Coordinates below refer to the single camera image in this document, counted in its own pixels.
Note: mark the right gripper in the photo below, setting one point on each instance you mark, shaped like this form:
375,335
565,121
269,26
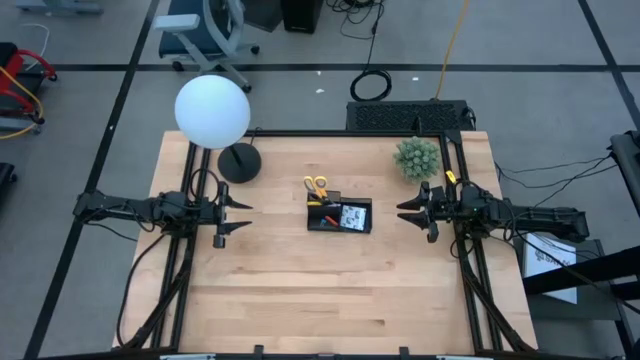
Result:
442,207

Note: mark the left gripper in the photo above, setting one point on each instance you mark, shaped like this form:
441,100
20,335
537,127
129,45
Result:
222,215

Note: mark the white black-patterned card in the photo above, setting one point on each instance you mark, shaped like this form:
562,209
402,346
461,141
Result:
353,218

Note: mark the black mesh desk organizer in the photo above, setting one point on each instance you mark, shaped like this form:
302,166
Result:
320,212

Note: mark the orange marker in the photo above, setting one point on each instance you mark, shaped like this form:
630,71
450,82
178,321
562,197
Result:
331,220

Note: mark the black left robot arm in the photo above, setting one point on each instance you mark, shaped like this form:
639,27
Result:
115,206

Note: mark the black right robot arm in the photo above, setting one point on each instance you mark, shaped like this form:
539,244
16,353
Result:
540,220

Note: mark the blue grey office chair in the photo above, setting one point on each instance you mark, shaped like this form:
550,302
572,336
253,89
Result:
190,35

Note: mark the green artificial potted plant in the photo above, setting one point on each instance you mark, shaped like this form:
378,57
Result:
417,159

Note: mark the black perforated computer case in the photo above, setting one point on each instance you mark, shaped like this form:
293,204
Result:
410,116

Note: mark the white globe table lamp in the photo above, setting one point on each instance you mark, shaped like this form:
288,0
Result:
212,110

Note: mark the white printed paper sheet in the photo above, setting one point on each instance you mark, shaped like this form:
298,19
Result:
542,260

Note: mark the black table clamp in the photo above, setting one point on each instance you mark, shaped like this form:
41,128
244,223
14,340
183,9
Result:
403,351
258,351

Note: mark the black metal beam stand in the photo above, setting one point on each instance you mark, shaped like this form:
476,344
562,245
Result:
600,267

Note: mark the dark grey side table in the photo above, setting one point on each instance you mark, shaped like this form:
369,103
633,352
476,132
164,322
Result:
595,307

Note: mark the black computer tower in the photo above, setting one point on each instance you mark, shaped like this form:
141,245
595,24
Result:
302,15

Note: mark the black caster base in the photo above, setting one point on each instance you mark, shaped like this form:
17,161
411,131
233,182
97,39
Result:
6,172

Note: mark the red cart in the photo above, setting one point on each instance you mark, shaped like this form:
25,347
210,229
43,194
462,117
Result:
11,62

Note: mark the black aluminium table frame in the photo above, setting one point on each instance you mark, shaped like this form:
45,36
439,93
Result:
350,133

